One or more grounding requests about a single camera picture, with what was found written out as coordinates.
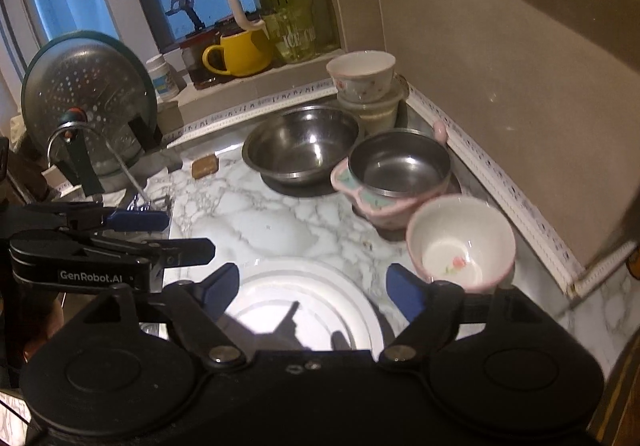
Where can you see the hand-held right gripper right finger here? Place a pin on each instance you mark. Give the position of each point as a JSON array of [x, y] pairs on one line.
[[405, 293]]

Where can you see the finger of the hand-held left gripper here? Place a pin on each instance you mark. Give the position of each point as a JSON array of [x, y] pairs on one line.
[[185, 251], [140, 220]]

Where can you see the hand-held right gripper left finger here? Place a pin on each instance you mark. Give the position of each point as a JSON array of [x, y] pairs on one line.
[[222, 288]]

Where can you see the large white plate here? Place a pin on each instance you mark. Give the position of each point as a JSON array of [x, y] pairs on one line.
[[350, 283]]

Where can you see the small white plate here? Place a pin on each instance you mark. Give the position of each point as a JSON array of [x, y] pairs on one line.
[[280, 321]]

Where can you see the white bowl with pink rim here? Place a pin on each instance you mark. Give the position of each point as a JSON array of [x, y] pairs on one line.
[[460, 236]]

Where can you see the medium white plate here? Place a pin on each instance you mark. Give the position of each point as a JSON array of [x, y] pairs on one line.
[[320, 286]]

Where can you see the small steel bowl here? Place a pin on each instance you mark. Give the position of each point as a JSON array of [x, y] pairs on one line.
[[400, 165]]

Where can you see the large steel bowl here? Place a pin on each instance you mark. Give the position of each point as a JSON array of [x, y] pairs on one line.
[[300, 140]]

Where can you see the chrome faucet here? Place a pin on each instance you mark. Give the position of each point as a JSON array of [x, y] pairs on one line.
[[127, 170]]

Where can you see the brown soap bar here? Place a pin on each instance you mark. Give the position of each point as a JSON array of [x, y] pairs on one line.
[[205, 165]]

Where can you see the white pill bottle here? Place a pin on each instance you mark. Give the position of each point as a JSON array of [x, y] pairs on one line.
[[162, 80]]

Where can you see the green rimmed pot lid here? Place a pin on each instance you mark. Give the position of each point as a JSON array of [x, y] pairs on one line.
[[85, 85]]

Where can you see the patterned white edge tape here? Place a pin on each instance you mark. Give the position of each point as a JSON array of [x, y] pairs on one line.
[[500, 175]]

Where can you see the brown glass jar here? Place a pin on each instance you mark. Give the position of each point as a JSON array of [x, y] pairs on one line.
[[195, 65]]

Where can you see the clear plastic container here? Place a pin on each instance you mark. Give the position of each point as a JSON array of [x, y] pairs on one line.
[[380, 113]]

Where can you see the yellow mug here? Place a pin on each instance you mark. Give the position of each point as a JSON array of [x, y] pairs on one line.
[[245, 53]]

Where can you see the floral ceramic bowl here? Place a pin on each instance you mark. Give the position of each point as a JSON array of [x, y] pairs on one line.
[[360, 75]]

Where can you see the orange object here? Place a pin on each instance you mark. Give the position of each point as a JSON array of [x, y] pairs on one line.
[[634, 266]]

